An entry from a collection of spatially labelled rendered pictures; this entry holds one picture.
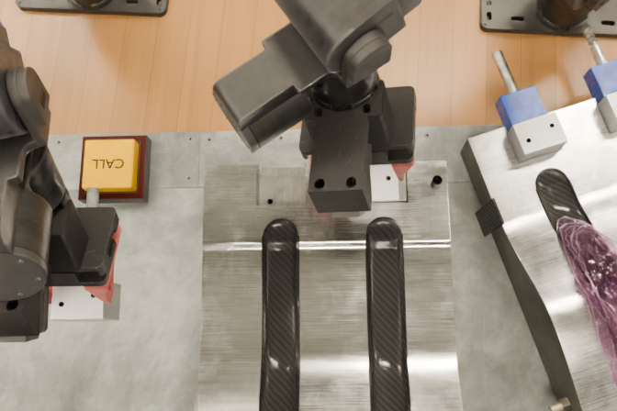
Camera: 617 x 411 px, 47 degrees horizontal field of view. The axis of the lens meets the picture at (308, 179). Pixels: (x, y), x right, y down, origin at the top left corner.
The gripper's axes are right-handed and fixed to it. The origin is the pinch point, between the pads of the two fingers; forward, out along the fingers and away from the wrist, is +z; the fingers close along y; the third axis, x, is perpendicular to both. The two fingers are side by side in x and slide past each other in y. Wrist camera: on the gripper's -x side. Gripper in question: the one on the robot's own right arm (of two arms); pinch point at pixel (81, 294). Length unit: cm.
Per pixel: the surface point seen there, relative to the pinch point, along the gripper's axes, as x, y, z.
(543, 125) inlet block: 19, 47, -2
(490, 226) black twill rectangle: 12.3, 41.8, 6.5
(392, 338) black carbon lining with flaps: -0.7, 30.1, 8.0
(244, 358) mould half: -2.5, 15.0, 8.5
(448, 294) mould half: 2.9, 35.9, 5.4
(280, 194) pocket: 14.1, 18.5, 2.6
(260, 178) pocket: 15.8, 16.2, 1.7
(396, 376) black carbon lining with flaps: -4.4, 30.2, 9.1
